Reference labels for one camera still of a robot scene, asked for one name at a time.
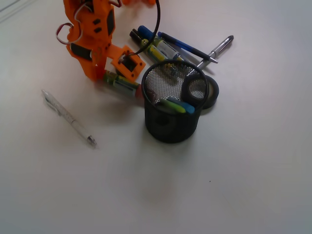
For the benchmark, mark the blue whiteboard marker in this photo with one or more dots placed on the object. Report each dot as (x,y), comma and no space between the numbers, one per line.
(160,44)

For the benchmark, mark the white dotted pen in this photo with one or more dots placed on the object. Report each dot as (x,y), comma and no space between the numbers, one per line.
(61,111)

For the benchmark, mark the black mesh pen holder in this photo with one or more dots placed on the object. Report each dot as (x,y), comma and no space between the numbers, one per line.
(163,80)

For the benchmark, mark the red whiteboard marker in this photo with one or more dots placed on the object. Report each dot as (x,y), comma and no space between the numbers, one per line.
(123,84)

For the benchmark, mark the blue black ballpoint pen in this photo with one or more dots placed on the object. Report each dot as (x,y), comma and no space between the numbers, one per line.
(186,47)

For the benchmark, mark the green highlighter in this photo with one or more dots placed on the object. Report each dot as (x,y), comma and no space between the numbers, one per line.
(170,106)

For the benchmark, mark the black tape roll behind holder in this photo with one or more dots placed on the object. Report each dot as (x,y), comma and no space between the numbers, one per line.
(193,90)

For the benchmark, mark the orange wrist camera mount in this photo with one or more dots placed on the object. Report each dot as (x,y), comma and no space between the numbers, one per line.
(125,61)

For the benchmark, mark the silver ballpoint pen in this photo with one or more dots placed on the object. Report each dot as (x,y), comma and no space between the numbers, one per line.
(225,44)

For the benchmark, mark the blue highlighter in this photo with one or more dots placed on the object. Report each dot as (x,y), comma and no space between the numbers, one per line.
(188,108)

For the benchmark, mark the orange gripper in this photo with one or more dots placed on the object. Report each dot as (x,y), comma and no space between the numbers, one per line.
(92,23)

